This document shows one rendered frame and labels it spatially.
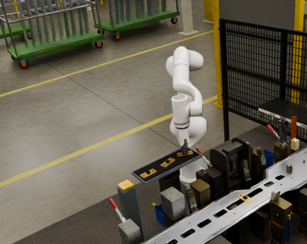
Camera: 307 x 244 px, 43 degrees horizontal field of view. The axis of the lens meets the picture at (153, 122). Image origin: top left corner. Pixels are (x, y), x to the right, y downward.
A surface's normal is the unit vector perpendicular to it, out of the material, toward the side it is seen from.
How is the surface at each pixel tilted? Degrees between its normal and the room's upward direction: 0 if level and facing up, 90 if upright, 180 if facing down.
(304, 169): 0
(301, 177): 0
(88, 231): 0
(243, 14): 90
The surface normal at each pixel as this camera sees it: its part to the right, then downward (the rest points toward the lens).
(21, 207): -0.12, -0.88
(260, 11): -0.84, 0.33
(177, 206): 0.56, 0.31
